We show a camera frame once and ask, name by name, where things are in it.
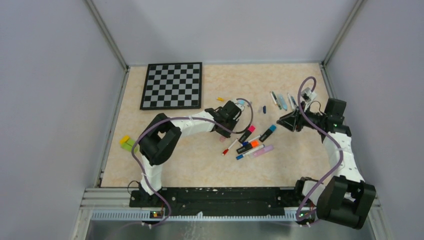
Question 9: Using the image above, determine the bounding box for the green gel pen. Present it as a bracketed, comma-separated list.
[272, 92, 283, 110]

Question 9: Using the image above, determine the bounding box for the blue capped white marker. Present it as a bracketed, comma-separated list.
[235, 144, 265, 160]

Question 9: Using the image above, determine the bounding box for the black white checkerboard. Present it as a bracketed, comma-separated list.
[139, 62, 203, 111]

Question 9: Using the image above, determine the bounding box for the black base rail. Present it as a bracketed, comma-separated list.
[129, 187, 302, 217]

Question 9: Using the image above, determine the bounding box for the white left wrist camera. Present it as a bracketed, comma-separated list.
[233, 101, 245, 115]

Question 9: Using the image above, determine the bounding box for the grey capped white marker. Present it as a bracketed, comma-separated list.
[287, 93, 296, 110]

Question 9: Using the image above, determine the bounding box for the lilac highlighter pen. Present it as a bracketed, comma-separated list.
[251, 145, 274, 158]

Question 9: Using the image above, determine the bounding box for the green yellow block stack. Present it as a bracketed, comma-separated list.
[119, 135, 138, 152]

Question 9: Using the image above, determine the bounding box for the blue capped black highlighter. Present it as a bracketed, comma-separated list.
[258, 124, 277, 143]

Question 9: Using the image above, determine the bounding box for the teal gel pen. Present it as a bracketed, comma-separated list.
[290, 96, 298, 110]

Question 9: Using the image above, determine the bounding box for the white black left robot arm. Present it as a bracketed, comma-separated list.
[134, 100, 245, 207]

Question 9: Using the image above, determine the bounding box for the orange capped black highlighter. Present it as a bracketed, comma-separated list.
[236, 140, 259, 154]

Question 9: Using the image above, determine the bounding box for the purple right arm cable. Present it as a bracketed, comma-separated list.
[295, 76, 345, 223]

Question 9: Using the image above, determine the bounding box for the pink capped black highlighter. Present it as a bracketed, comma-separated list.
[238, 125, 256, 144]

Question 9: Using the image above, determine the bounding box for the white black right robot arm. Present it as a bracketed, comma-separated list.
[277, 98, 376, 230]

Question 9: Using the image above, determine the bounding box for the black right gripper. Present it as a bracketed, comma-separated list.
[277, 101, 327, 132]

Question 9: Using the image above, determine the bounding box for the yellow capped white pen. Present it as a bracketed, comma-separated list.
[269, 91, 277, 106]

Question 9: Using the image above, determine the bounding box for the red capped white marker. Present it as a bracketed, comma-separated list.
[221, 138, 239, 156]

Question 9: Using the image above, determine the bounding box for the light blue correction tape pen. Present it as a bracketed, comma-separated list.
[278, 94, 288, 111]

